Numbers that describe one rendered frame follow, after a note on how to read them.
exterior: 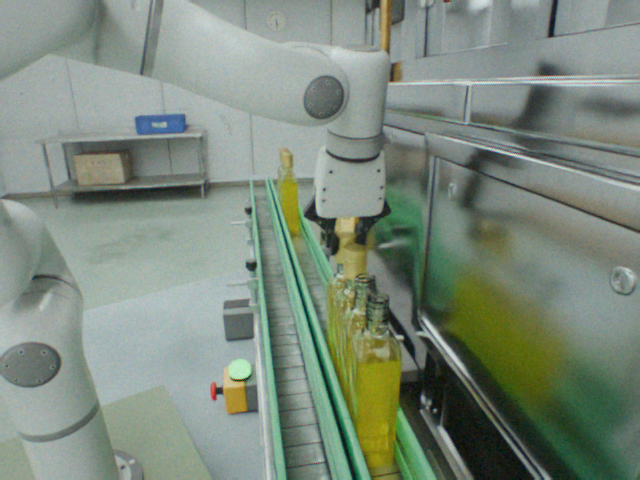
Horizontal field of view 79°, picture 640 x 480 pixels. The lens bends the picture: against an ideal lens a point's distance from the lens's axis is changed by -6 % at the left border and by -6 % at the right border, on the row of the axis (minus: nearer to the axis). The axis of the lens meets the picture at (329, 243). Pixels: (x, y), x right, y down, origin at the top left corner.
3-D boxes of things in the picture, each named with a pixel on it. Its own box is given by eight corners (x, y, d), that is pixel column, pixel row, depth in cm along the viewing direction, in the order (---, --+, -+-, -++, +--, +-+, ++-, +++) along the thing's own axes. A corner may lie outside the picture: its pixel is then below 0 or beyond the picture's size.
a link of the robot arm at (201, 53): (142, 66, 45) (307, 108, 55) (138, 98, 36) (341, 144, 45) (154, -13, 41) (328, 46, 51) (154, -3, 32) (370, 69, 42)
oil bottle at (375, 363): (393, 465, 57) (405, 340, 49) (355, 472, 56) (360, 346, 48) (382, 436, 62) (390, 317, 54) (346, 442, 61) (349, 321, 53)
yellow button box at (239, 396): (260, 412, 84) (257, 383, 81) (224, 416, 83) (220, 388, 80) (259, 389, 90) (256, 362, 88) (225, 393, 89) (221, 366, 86)
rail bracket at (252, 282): (261, 314, 97) (257, 263, 92) (229, 317, 96) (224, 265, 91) (260, 306, 101) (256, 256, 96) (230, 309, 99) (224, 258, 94)
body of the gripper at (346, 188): (381, 131, 59) (373, 198, 66) (312, 132, 58) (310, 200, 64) (397, 152, 54) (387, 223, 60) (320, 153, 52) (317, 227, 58)
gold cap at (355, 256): (354, 282, 59) (355, 254, 57) (338, 274, 61) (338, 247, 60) (372, 276, 61) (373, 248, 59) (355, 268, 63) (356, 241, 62)
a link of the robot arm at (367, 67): (277, 52, 42) (258, 38, 49) (278, 146, 48) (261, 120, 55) (403, 50, 47) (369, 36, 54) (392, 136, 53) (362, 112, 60)
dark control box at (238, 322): (255, 339, 109) (253, 311, 106) (225, 342, 108) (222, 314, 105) (254, 323, 117) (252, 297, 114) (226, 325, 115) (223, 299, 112)
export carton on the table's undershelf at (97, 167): (76, 186, 516) (70, 155, 502) (91, 179, 558) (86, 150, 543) (124, 184, 523) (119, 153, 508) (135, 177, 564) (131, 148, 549)
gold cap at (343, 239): (359, 263, 65) (360, 237, 63) (337, 265, 64) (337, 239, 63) (353, 255, 68) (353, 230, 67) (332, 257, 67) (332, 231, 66)
